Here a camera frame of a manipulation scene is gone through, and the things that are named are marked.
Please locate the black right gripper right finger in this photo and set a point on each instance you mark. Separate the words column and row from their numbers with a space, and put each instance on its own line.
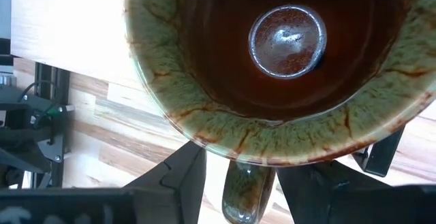
column 340, row 196

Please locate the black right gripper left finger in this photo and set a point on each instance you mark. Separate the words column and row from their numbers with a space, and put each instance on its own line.
column 177, row 190

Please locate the green and teal speckled mug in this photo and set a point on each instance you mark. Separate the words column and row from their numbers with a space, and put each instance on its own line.
column 238, row 139

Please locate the black aluminium table frame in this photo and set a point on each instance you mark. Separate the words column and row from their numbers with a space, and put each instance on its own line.
column 61, row 88

